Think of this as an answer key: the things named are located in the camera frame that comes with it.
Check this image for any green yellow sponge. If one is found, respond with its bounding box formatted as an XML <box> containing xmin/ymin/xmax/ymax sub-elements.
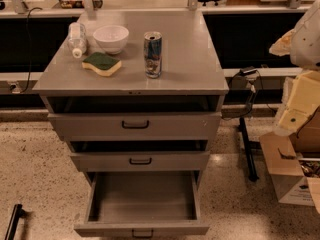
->
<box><xmin>82</xmin><ymin>52</ymin><xmax>122</xmax><ymax>77</ymax></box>

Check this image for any black cable at left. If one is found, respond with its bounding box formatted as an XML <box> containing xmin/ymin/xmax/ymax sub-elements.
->
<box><xmin>19</xmin><ymin>6</ymin><xmax>44</xmax><ymax>94</ymax></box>

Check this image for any open cardboard box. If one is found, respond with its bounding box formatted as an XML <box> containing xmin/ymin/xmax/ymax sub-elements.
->
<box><xmin>260</xmin><ymin>112</ymin><xmax>320</xmax><ymax>213</ymax></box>

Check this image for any white ceramic bowl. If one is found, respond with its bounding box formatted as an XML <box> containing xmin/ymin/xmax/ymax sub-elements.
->
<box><xmin>93</xmin><ymin>25</ymin><xmax>129</xmax><ymax>54</ymax></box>

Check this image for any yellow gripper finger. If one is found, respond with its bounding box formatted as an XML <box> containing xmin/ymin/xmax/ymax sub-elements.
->
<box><xmin>269</xmin><ymin>29</ymin><xmax>294</xmax><ymax>57</ymax></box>
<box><xmin>273</xmin><ymin>70</ymin><xmax>320</xmax><ymax>136</ymax></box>

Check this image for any grey drawer cabinet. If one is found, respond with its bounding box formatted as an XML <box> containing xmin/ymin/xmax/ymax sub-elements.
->
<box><xmin>32</xmin><ymin>9</ymin><xmax>230</xmax><ymax>185</ymax></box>

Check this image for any grey bottom drawer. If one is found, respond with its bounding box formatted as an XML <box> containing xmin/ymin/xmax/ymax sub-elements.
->
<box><xmin>75</xmin><ymin>171</ymin><xmax>209</xmax><ymax>239</ymax></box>

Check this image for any clear plastic bottle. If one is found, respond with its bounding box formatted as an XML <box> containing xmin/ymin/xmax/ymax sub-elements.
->
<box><xmin>68</xmin><ymin>22</ymin><xmax>87</xmax><ymax>58</ymax></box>

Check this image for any grey middle drawer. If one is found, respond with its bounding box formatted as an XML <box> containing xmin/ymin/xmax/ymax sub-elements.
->
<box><xmin>70</xmin><ymin>151</ymin><xmax>209</xmax><ymax>172</ymax></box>

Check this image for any redbull can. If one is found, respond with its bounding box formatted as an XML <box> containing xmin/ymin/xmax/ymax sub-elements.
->
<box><xmin>144</xmin><ymin>31</ymin><xmax>162</xmax><ymax>78</ymax></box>

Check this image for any grey drawer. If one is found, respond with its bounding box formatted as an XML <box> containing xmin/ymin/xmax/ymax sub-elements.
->
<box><xmin>49</xmin><ymin>112</ymin><xmax>221</xmax><ymax>141</ymax></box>
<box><xmin>75</xmin><ymin>171</ymin><xmax>209</xmax><ymax>239</ymax></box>
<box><xmin>70</xmin><ymin>151</ymin><xmax>209</xmax><ymax>172</ymax></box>

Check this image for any black bar on floor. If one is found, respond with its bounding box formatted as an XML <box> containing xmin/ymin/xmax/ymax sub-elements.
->
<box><xmin>4</xmin><ymin>204</ymin><xmax>25</xmax><ymax>240</ymax></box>

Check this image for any black stand with power adapter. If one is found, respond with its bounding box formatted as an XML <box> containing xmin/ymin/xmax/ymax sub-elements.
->
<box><xmin>227</xmin><ymin>67</ymin><xmax>261</xmax><ymax>182</ymax></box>

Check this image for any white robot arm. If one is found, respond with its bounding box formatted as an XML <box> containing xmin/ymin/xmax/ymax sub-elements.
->
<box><xmin>269</xmin><ymin>0</ymin><xmax>320</xmax><ymax>136</ymax></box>

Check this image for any grey top drawer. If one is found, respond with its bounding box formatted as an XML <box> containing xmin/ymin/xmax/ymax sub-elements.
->
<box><xmin>49</xmin><ymin>112</ymin><xmax>221</xmax><ymax>141</ymax></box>

